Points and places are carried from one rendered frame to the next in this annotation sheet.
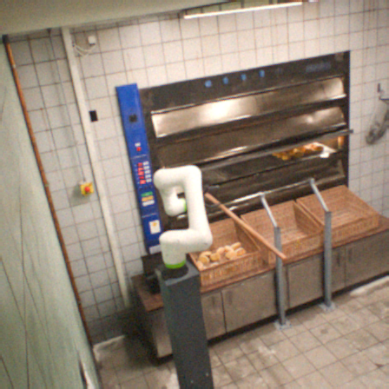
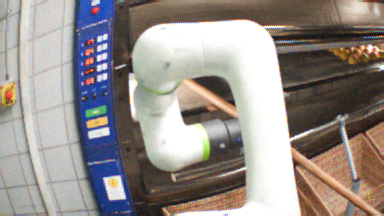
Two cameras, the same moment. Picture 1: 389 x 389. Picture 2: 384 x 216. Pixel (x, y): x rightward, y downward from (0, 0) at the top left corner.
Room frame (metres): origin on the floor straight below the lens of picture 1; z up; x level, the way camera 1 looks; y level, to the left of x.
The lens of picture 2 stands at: (1.15, 0.23, 2.04)
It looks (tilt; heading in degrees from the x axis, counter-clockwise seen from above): 21 degrees down; 355
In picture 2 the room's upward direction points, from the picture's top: 4 degrees counter-clockwise
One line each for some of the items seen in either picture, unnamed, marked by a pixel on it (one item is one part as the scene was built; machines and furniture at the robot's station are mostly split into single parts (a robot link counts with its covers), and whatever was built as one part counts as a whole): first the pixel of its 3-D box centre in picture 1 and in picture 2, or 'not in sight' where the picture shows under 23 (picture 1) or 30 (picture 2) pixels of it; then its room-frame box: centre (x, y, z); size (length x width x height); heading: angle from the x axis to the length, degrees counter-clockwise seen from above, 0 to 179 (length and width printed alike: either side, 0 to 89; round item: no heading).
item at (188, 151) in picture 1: (257, 135); (320, 11); (3.61, -0.62, 1.54); 1.79 x 0.11 x 0.19; 108
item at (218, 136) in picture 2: not in sight; (212, 139); (2.81, 0.04, 1.34); 0.12 x 0.06 x 0.09; 18
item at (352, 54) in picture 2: (288, 146); (348, 44); (4.21, -1.03, 1.21); 0.61 x 0.48 x 0.06; 18
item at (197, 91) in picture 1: (252, 80); not in sight; (3.63, -0.61, 1.99); 1.80 x 0.08 x 0.21; 108
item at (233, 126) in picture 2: not in sight; (239, 132); (2.83, -0.03, 1.34); 0.09 x 0.07 x 0.08; 108
